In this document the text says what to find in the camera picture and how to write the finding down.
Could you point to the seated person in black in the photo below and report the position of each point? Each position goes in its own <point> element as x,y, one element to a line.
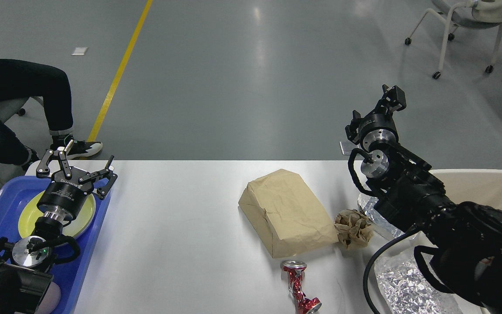
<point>21,80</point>

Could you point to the white wheeled chair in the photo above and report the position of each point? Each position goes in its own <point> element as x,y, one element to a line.
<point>469,14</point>

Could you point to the crumpled brown paper ball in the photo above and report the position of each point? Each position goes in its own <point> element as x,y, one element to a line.
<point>354,229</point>

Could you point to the beige plastic bin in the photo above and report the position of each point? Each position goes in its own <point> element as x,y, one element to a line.
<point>481,186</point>

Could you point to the pale green plate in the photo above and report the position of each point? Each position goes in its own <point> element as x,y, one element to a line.
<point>78,226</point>

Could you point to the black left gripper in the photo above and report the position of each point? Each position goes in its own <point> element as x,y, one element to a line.
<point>66,194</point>

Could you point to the crumpled aluminium foil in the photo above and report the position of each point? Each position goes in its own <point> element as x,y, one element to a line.
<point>404,288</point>

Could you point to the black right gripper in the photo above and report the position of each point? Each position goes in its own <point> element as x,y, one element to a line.
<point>378,124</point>

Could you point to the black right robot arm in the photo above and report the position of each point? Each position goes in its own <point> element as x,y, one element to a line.
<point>466,253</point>

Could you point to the yellow plastic plate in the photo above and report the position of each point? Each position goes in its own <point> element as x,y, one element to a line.
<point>30,214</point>

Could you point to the blue plastic tray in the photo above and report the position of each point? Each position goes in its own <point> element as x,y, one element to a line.
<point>14,196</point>

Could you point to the crushed red can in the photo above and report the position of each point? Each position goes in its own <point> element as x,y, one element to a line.
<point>296,272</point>

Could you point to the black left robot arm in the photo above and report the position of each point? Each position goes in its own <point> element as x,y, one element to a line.
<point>26,264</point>

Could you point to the floor outlet cover plate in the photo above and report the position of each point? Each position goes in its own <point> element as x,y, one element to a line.
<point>346,147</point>

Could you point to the brown paper bag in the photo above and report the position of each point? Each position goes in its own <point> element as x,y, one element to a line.
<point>286,215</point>

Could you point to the pink mug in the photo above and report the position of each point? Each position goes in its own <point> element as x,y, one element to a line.
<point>51,300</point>

